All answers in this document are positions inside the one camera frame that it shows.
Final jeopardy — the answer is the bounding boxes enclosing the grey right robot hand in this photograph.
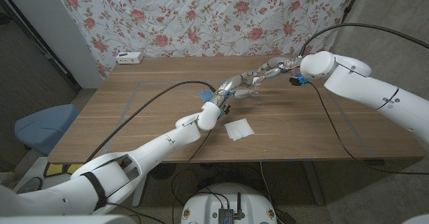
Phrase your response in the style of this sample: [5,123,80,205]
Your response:
[251,56,304,86]

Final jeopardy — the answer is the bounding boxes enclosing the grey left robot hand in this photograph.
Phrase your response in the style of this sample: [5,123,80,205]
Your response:
[214,71,261,105]

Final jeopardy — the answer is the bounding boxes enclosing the clear bottle with white cap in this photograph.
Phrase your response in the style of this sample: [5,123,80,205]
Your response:
[248,76,262,97]

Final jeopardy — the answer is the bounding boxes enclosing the white folded tissue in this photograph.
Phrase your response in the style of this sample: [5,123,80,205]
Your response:
[224,118,255,142]

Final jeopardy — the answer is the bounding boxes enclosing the blue card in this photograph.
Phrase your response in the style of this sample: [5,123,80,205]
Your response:
[198,89,215,103]

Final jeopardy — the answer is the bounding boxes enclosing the floral rose backdrop cloth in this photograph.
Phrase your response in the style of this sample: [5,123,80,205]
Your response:
[55,0,356,79]

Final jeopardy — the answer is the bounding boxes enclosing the grey table leg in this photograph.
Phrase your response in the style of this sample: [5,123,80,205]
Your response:
[301,160,325,207]

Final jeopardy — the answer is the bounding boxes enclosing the white robot torso base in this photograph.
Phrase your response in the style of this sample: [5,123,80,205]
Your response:
[180,182,278,224]

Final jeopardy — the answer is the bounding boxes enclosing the black module with antenna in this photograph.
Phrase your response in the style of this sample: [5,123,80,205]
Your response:
[218,192,245,224]

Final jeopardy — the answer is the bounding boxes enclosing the black power adapter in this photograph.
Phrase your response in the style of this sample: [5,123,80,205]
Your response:
[273,209,296,224]

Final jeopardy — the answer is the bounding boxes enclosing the white table leg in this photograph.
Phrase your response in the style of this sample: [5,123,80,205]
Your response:
[131,175,151,208]

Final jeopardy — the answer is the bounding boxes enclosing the blue chair seat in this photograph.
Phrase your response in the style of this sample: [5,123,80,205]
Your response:
[13,103,80,157]

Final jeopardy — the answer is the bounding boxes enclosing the yellow and black floor object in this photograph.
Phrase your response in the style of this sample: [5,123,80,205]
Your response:
[42,162,83,178]

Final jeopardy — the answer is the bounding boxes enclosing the grey round floor object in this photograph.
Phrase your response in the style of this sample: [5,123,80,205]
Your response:
[15,176,44,195]

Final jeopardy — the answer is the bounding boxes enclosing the thin black left wrist cable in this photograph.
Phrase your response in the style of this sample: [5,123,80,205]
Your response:
[170,129,214,224]

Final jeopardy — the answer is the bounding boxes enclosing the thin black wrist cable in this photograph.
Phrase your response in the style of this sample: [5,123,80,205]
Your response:
[307,81,429,176]
[170,129,214,224]

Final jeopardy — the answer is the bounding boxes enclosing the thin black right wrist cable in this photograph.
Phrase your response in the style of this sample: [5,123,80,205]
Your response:
[307,81,429,176]

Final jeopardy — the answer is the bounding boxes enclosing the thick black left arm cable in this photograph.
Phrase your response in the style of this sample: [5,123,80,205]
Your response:
[84,80,217,163]

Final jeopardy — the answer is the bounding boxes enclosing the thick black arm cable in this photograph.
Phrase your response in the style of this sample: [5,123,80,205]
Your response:
[84,80,217,163]
[299,22,429,57]

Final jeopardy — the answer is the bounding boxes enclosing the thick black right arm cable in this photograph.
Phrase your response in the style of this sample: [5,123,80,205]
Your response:
[299,22,429,57]

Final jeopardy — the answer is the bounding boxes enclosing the black floor cable tangle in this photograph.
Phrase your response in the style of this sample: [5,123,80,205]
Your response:
[170,165,269,207]

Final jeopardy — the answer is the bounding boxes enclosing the white wall panel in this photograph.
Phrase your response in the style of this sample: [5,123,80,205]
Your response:
[0,0,104,89]

